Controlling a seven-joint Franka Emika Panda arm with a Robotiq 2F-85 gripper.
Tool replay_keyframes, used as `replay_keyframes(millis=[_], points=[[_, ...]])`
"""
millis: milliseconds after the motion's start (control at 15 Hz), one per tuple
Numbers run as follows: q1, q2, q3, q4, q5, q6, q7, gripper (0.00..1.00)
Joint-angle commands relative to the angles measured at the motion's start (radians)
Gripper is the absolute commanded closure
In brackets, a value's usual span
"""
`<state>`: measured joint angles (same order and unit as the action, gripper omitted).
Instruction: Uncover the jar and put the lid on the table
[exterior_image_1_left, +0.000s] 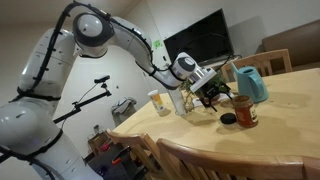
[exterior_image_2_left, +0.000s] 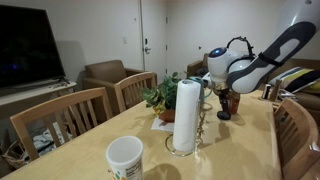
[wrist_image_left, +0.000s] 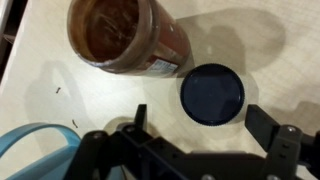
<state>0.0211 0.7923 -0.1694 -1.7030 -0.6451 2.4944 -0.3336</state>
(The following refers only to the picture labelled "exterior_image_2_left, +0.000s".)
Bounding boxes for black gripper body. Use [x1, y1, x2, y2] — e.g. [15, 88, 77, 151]
[214, 87, 238, 103]

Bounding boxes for glass jar with red sauce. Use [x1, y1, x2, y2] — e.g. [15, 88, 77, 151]
[228, 91, 242, 115]

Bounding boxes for black jar lid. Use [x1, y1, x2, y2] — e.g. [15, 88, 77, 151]
[216, 110, 232, 121]

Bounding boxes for teal plastic watering can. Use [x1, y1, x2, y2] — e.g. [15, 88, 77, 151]
[188, 75, 214, 101]

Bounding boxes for metal cylinder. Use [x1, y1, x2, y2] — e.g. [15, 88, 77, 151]
[261, 83, 272, 100]

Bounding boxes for light wooden dining chair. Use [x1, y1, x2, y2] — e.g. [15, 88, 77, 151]
[114, 71, 158, 114]
[9, 87, 114, 162]
[269, 79, 283, 111]
[273, 97, 320, 180]

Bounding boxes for green plant in terracotta pot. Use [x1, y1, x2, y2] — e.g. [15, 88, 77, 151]
[142, 71, 183, 123]

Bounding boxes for white paper under pot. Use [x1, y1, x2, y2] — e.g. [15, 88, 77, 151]
[150, 117, 175, 133]

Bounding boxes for striped cushion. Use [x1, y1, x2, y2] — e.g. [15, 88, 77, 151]
[268, 66, 320, 94]

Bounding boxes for brown sofa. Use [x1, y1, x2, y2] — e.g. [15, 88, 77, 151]
[186, 53, 320, 124]

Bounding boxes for white door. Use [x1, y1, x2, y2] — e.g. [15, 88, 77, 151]
[139, 0, 168, 84]

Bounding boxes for white labelled plastic cup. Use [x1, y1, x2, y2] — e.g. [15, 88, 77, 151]
[105, 135, 144, 180]

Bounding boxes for brown armchair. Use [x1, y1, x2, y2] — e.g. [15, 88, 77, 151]
[82, 59, 158, 114]

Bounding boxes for white patterned cloth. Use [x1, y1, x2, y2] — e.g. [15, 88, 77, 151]
[31, 123, 73, 158]

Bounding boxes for white television stand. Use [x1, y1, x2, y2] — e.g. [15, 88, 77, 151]
[0, 80, 78, 108]

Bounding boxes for black flat screen television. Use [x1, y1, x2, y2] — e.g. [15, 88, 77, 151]
[0, 4, 66, 89]

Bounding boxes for wicker basket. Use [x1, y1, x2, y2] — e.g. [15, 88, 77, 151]
[1, 139, 31, 169]

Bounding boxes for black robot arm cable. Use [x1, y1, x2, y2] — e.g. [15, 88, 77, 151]
[226, 36, 256, 62]

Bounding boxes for wire paper towel holder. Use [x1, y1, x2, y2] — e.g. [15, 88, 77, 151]
[164, 96, 206, 158]

